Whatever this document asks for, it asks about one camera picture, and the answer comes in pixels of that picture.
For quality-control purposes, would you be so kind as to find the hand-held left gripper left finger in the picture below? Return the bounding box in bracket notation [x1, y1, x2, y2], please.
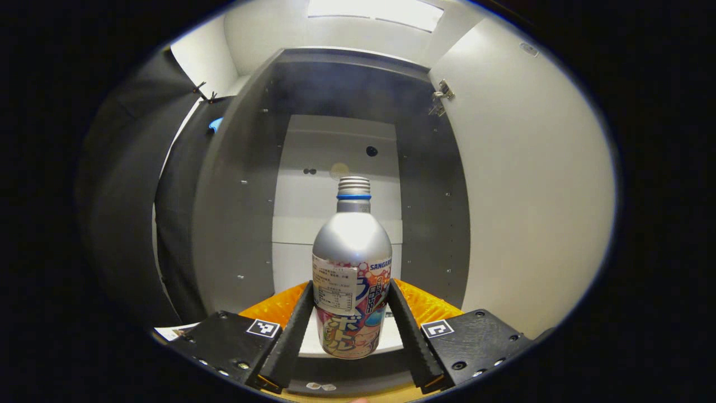
[162, 280, 315, 393]

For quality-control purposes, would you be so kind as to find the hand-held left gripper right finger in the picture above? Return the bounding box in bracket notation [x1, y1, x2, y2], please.
[387, 278, 536, 395]

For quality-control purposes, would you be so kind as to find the silver bottle with colourful label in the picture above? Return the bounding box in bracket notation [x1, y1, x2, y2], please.
[312, 176, 393, 359]

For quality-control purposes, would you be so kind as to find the dark grey cabinet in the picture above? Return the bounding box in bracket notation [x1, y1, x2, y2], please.
[192, 46, 472, 399]

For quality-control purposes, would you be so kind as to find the metal door hinge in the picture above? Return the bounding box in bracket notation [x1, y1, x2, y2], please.
[428, 79, 455, 117]

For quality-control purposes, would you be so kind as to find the white book with dark cover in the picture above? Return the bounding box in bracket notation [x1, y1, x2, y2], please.
[154, 323, 200, 342]

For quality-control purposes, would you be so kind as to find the black backdrop cloth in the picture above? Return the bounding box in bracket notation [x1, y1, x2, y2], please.
[76, 48, 225, 328]

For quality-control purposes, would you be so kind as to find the large ceiling light panel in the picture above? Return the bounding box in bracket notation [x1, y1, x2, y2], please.
[307, 0, 445, 32]

